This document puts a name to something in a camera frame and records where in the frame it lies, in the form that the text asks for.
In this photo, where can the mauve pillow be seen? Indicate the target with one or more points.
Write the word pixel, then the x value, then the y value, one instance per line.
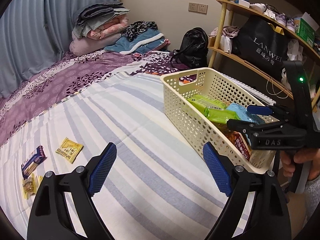
pixel 92 45

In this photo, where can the blue fleece blanket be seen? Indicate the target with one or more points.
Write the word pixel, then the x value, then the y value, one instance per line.
pixel 140 43

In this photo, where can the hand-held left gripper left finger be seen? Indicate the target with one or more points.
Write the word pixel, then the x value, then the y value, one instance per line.
pixel 102 170

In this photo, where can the cream perforated plastic basket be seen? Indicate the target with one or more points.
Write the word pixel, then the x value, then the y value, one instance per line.
pixel 200 120

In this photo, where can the leopard print cloth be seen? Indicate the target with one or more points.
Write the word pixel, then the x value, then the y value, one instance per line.
pixel 140 30

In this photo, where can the small yellow candy packet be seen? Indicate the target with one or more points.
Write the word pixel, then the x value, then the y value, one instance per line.
pixel 39 181
pixel 28 187

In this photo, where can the purple floral bed sheet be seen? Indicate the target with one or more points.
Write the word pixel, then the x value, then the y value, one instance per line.
pixel 62 80

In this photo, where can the striped bed sheet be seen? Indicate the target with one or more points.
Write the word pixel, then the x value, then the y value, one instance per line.
pixel 125 120

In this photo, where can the light grey folded blanket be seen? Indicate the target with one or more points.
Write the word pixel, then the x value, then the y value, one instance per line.
pixel 87 27

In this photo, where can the pink folded quilt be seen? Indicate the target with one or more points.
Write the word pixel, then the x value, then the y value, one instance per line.
pixel 110 28

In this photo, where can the purple white sneakers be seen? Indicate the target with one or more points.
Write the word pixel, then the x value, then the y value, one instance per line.
pixel 285 21

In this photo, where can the crumpled white plastic bag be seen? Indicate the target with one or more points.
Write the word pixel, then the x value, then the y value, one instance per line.
pixel 295 48

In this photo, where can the dark grey folded blanket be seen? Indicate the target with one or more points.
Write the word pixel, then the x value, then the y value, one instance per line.
pixel 100 11

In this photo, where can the large green snack packet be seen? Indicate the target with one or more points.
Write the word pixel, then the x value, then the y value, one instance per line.
pixel 207 102

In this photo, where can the green cardboard box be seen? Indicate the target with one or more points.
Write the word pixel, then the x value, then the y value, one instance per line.
pixel 305 31

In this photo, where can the person's right forearm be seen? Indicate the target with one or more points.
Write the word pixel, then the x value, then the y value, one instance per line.
pixel 313 192

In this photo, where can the black shopping bag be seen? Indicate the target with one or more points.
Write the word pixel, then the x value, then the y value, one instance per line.
pixel 260 47

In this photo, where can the yellow snack packet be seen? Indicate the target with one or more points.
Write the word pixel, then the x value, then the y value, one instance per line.
pixel 68 150

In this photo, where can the person's right hand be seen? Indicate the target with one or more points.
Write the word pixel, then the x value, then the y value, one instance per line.
pixel 287 166

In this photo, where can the black backpack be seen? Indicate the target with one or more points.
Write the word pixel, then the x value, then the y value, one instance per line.
pixel 192 47

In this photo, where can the small white box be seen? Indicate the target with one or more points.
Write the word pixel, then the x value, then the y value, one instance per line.
pixel 243 3

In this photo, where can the brown snack packet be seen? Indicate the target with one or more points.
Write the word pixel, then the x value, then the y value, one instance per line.
pixel 240 142

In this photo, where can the dark blue snack packet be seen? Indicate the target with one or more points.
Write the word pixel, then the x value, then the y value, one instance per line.
pixel 32 161

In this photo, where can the pink clothes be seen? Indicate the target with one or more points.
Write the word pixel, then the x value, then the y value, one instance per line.
pixel 227 31

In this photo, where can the light blue snack packet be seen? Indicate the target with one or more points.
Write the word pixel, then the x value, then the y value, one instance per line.
pixel 240 111

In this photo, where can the beige wall socket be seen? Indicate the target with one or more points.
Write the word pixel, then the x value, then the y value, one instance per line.
pixel 202 8
pixel 193 7

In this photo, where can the blue-grey curtain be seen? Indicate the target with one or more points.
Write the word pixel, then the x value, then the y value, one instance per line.
pixel 37 30

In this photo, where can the white ribbed panel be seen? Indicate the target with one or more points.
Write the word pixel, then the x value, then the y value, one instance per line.
pixel 250 88

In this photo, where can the wooden shelf rack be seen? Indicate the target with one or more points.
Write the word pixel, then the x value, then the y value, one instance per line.
pixel 225 52

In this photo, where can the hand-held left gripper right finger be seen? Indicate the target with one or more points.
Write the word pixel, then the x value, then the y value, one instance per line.
pixel 216 172

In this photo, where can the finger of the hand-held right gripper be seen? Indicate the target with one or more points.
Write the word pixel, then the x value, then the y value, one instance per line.
pixel 250 126
pixel 257 110

